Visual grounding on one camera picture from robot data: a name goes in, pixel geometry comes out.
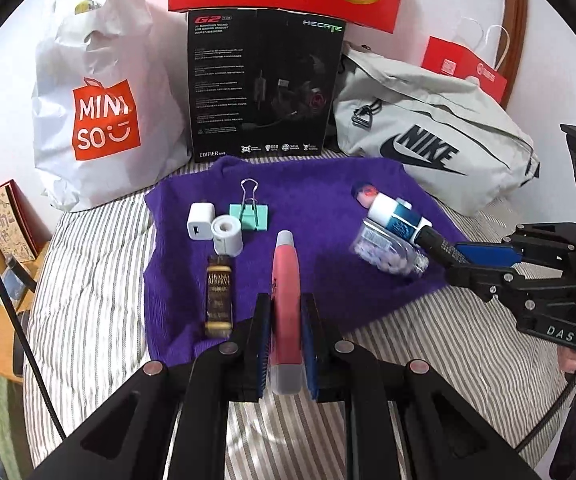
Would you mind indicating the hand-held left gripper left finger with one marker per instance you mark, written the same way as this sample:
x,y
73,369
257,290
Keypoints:
x,y
263,345

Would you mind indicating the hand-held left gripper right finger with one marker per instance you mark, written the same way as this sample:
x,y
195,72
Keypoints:
x,y
311,345

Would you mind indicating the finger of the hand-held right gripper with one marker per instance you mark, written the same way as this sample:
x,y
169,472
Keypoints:
x,y
488,280
488,254

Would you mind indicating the pink tube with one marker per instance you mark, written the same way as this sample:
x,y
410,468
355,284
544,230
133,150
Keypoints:
x,y
288,300

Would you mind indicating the brown and gold tube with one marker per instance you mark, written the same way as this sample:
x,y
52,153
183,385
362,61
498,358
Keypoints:
x,y
218,295

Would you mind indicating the clear bottle of purple pills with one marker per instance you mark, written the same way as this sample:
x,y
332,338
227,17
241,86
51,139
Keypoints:
x,y
393,257

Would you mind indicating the white and blue bottle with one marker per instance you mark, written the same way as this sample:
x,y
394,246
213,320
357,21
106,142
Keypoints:
x,y
395,217

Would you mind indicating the grey tape roll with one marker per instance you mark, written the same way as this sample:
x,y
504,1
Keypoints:
x,y
227,237

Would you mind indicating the white charger cube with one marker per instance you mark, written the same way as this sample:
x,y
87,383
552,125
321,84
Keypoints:
x,y
197,221

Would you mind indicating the person's right hand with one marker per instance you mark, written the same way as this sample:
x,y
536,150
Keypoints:
x,y
569,361

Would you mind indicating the purple knitted cloth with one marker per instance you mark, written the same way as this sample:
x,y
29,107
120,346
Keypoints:
x,y
328,300

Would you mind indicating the teal binder clip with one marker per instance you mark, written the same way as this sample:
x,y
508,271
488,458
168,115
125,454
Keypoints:
x,y
252,217

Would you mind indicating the small pink round toy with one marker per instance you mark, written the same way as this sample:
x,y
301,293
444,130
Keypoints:
x,y
365,194

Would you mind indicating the grey sports bag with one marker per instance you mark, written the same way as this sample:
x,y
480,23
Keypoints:
x,y
418,110

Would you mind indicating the striped bedding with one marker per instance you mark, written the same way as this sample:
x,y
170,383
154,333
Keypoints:
x,y
97,290

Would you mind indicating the red paper bag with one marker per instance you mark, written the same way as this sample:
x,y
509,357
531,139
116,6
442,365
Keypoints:
x,y
463,67

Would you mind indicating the wooden headboard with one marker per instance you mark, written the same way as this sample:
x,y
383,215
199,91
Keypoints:
x,y
515,35

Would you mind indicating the small blue packet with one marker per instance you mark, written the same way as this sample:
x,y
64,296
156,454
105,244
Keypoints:
x,y
20,282

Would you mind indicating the black product box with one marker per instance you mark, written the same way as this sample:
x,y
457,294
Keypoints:
x,y
263,90

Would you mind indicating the brown patterned book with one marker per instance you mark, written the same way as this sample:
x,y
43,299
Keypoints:
x,y
10,225

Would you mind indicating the white plastic shopping bag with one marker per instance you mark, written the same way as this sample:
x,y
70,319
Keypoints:
x,y
107,60

